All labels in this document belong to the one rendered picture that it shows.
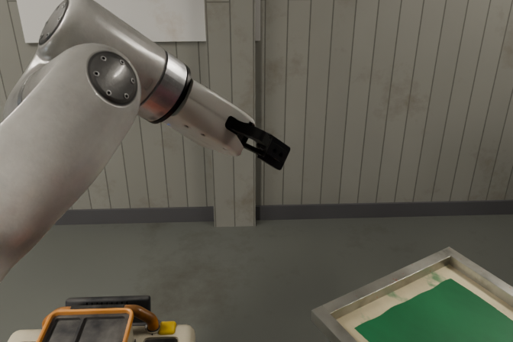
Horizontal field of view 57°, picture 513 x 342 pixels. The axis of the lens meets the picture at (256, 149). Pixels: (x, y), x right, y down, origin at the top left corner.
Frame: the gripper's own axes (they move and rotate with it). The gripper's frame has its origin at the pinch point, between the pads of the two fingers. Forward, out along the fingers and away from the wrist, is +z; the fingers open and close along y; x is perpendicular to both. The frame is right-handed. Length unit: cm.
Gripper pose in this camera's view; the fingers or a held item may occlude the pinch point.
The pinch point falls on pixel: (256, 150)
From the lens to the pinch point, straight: 61.4
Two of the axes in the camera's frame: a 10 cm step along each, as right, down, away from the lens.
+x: 4.3, -8.9, 1.4
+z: 6.6, 4.2, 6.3
